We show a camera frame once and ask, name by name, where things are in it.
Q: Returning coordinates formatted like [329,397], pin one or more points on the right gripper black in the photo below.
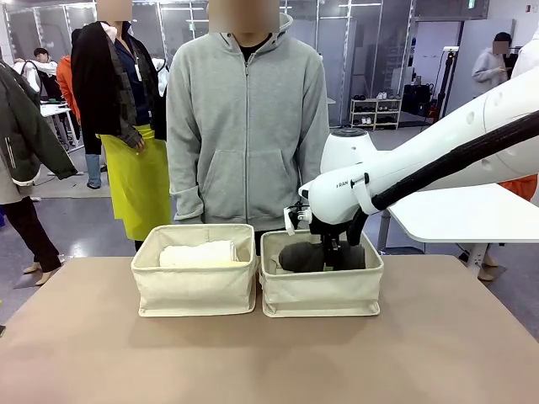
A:
[326,233]

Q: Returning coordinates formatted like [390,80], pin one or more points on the dark grey towel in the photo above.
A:
[301,256]

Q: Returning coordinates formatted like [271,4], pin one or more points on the yellow towel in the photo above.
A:
[231,264]

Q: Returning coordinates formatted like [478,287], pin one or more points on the white towel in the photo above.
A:
[193,252]

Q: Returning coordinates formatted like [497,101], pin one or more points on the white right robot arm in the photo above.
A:
[421,160]

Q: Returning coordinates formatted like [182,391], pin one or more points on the grey-sleeved left forearm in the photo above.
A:
[313,164]

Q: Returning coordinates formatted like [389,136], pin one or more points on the grey-sleeved right forearm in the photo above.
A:
[187,185]

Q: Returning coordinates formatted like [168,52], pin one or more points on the hand of black-coat person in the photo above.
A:
[140,145]

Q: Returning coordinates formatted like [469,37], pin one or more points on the beige fabric basket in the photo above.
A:
[320,294]
[193,286]

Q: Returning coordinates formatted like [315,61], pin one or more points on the light wooden shoe rack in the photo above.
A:
[375,113]

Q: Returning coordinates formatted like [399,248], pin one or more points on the black case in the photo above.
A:
[417,99]

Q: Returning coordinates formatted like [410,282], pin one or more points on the distant person in grey hoodie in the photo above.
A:
[488,67]

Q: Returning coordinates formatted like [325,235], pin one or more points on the person in black coat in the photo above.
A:
[97,84]

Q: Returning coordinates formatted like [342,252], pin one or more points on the small white background table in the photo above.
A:
[54,110]

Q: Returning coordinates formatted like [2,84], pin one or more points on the person in orange hoodie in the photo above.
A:
[65,88]

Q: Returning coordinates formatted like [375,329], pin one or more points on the person in dark green jacket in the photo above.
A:
[21,134]

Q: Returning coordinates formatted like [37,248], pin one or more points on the distant person in white jacket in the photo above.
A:
[35,69]

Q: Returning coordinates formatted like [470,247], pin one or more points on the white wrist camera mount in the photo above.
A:
[297,216]

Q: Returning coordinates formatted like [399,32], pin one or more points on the black camera stand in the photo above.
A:
[446,84]

